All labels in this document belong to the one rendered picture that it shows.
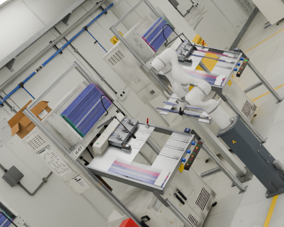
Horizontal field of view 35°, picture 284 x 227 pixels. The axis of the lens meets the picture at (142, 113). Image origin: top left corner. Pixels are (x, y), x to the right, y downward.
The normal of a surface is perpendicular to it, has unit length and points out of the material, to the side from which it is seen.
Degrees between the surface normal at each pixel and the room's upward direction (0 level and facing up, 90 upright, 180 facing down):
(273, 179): 90
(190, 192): 90
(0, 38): 90
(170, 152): 43
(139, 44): 90
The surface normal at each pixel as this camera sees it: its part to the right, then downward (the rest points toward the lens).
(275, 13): -0.44, 0.59
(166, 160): -0.09, -0.78
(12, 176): 0.60, -0.37
